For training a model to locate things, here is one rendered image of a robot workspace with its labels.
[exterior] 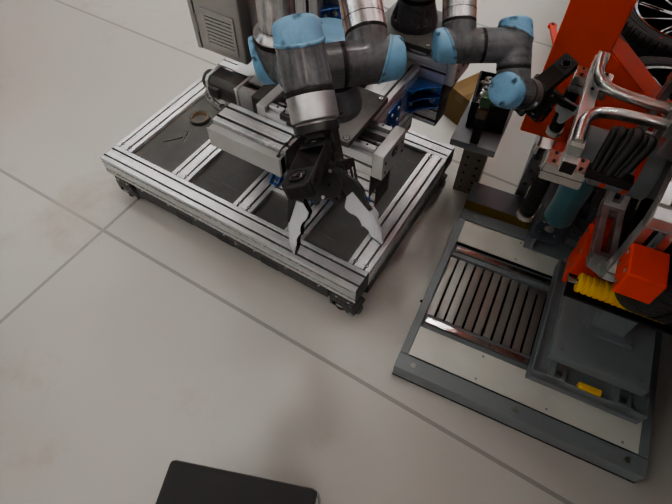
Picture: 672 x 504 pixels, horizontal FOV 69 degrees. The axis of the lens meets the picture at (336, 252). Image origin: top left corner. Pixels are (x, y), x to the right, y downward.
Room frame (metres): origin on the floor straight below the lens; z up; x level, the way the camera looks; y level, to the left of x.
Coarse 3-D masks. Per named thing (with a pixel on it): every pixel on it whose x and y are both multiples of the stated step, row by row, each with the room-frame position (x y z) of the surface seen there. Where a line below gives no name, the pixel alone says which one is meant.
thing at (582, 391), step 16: (560, 272) 1.00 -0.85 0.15; (560, 288) 0.93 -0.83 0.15; (544, 320) 0.79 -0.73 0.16; (544, 336) 0.74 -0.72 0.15; (656, 336) 0.73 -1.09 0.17; (544, 352) 0.68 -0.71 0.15; (528, 368) 0.63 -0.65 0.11; (544, 368) 0.62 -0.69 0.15; (560, 368) 0.61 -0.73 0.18; (544, 384) 0.58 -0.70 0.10; (560, 384) 0.57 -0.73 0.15; (576, 384) 0.57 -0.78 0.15; (592, 384) 0.57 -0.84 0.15; (608, 384) 0.57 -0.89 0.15; (592, 400) 0.52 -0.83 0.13; (608, 400) 0.51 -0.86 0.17; (624, 400) 0.50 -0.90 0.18; (640, 400) 0.51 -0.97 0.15; (624, 416) 0.47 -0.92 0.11; (640, 416) 0.46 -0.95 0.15
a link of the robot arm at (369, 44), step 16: (352, 0) 0.81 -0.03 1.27; (368, 0) 0.81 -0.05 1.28; (352, 16) 0.79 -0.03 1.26; (368, 16) 0.79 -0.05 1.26; (384, 16) 0.81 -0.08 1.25; (352, 32) 0.77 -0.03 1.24; (368, 32) 0.76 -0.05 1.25; (384, 32) 0.77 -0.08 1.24; (352, 48) 0.74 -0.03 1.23; (368, 48) 0.74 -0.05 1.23; (384, 48) 0.74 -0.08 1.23; (400, 48) 0.75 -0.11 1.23; (352, 64) 0.72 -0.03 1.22; (368, 64) 0.72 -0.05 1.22; (384, 64) 0.72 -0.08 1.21; (400, 64) 0.73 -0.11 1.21; (352, 80) 0.71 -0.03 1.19; (368, 80) 0.72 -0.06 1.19; (384, 80) 0.73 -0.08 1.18
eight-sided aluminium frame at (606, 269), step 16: (656, 96) 1.09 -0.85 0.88; (656, 112) 1.05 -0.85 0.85; (608, 192) 0.96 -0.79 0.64; (608, 208) 0.91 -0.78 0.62; (624, 208) 0.91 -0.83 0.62; (656, 208) 0.62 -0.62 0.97; (640, 224) 0.63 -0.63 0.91; (656, 224) 0.60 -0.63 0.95; (592, 240) 0.82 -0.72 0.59; (608, 240) 0.82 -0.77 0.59; (640, 240) 0.60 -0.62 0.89; (656, 240) 0.60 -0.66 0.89; (592, 256) 0.74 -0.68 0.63; (608, 256) 0.75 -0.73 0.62; (608, 272) 0.60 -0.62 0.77
